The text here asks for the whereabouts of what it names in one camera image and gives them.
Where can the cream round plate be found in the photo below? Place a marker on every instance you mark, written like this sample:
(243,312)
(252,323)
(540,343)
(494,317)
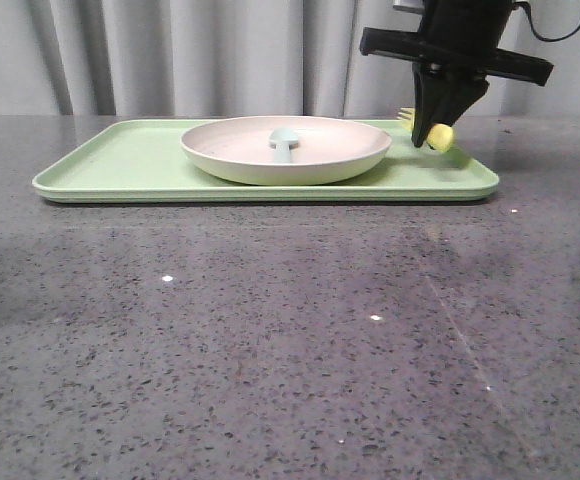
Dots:
(329,150)

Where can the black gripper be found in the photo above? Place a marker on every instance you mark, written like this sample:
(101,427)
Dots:
(460,35)

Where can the pale blue spoon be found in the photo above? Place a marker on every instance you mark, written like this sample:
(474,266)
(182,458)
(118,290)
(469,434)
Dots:
(282,141)

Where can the grey pleated curtain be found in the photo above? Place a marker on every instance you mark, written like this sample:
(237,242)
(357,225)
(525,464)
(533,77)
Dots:
(199,58)

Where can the light green rectangular tray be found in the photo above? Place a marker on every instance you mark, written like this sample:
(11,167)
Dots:
(143,161)

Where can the yellow fork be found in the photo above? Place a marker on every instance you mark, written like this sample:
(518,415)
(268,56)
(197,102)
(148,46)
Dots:
(440,138)

